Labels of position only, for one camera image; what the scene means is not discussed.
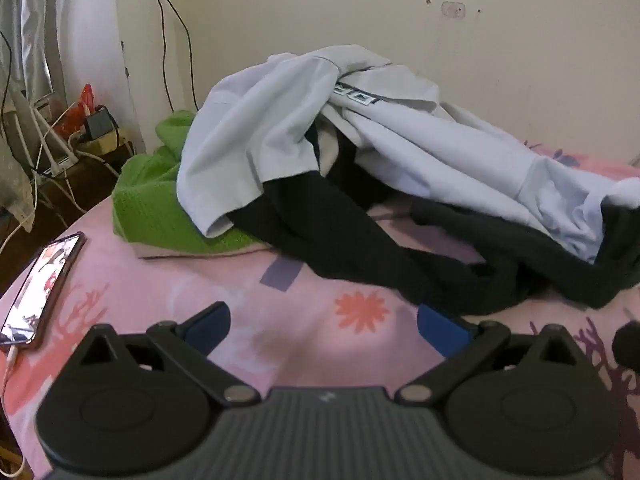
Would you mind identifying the white cloth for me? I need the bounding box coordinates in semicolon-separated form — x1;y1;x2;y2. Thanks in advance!
177;52;346;238

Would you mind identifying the white phone cable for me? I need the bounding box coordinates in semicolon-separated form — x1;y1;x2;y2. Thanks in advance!
0;346;26;480

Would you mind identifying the black wall cable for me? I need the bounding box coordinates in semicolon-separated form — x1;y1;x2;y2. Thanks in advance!
145;0;199;111

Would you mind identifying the white curtain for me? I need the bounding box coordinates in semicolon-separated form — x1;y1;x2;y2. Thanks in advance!
0;0;121;106

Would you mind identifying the beige power strip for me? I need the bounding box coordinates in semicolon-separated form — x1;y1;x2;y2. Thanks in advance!
70;127;132;157

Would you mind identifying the green towel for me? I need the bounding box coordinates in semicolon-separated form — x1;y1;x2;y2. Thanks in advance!
112;110;273;257

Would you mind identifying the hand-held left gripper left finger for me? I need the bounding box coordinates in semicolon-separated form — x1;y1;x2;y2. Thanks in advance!
75;301;262;406

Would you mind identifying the white printed t-shirt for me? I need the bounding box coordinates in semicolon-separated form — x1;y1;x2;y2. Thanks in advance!
300;44;640;263

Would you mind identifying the black charger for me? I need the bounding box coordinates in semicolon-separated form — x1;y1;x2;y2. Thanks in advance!
82;106;119;139

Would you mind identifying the smartphone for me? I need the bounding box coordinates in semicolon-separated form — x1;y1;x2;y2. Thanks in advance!
0;232;86;351

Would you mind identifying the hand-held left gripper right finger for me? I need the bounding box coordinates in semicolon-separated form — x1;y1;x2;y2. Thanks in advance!
395;304;581;406

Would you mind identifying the red packet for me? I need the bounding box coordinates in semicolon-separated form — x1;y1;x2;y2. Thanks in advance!
62;83;97;131

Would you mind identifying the black garment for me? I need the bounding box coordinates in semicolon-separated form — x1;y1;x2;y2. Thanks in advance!
227;125;640;311

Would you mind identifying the pink printed bedsheet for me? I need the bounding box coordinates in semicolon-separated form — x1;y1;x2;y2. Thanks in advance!
0;140;640;480

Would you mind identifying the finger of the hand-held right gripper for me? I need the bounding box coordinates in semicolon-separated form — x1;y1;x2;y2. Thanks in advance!
612;322;640;374

